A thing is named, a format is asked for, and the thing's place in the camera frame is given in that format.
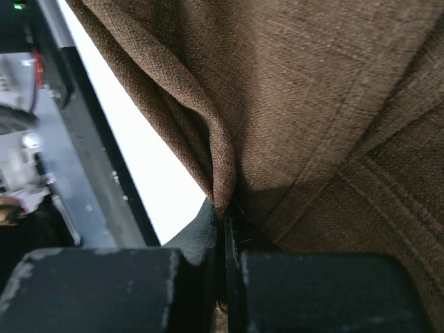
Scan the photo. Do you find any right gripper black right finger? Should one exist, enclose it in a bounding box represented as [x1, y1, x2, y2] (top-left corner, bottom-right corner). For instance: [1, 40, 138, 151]
[224, 204, 432, 332]

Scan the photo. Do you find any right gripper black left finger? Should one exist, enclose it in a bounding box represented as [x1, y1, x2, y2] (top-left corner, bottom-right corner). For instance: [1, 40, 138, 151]
[1, 201, 217, 332]

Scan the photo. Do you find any brown cloth napkin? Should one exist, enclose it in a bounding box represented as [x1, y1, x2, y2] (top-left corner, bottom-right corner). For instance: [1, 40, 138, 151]
[69, 1, 443, 332]

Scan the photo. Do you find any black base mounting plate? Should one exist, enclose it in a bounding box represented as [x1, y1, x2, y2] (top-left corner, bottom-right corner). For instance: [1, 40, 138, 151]
[1, 1, 159, 249]

